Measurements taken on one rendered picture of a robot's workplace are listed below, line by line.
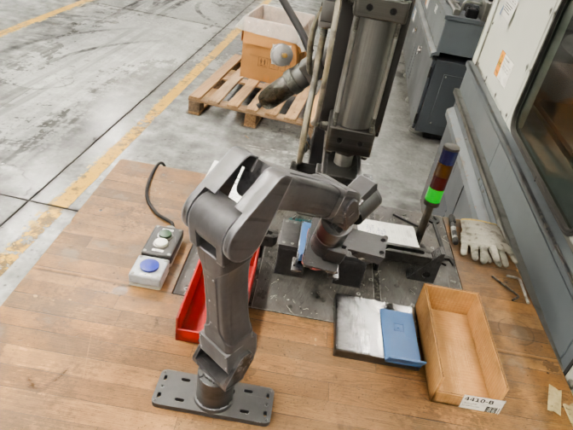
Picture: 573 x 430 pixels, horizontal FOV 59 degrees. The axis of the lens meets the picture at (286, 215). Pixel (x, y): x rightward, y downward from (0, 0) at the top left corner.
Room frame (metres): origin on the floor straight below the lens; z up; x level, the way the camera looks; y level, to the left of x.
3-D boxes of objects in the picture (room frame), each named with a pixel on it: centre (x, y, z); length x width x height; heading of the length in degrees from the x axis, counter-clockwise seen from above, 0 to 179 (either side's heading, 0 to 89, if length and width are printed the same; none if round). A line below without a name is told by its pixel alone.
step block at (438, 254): (0.96, -0.34, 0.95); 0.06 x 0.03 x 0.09; 90
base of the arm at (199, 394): (0.53, 0.07, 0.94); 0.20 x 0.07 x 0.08; 90
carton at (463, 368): (0.73, -0.38, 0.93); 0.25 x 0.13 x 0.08; 0
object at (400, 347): (0.72, -0.27, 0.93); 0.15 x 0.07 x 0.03; 1
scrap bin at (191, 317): (0.77, 0.11, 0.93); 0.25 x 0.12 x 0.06; 0
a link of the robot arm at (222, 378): (0.54, 0.06, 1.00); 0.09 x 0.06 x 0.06; 53
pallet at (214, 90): (4.15, 0.33, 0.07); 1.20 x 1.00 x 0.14; 173
